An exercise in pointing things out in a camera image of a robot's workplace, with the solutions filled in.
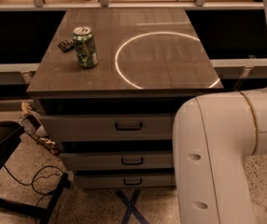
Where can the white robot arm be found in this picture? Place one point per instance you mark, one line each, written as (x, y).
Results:
(212, 135)

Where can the green soda can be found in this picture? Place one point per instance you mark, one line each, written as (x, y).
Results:
(85, 46)

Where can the top grey drawer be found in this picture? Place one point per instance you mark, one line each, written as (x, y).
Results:
(114, 127)

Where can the grey drawer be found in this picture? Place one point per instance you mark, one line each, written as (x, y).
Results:
(117, 160)
(124, 181)
(114, 127)

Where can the grey drawer cabinet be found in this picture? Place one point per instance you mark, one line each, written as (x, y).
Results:
(150, 61)

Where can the middle grey drawer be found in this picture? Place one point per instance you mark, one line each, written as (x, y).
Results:
(117, 160)

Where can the bottom grey drawer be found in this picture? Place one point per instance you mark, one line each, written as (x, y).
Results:
(124, 181)

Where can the small dark snack bar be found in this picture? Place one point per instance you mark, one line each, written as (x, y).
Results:
(66, 45)

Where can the crumpled snack bag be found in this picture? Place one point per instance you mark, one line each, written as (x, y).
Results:
(33, 127)

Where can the black chair frame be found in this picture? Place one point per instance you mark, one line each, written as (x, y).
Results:
(10, 137)

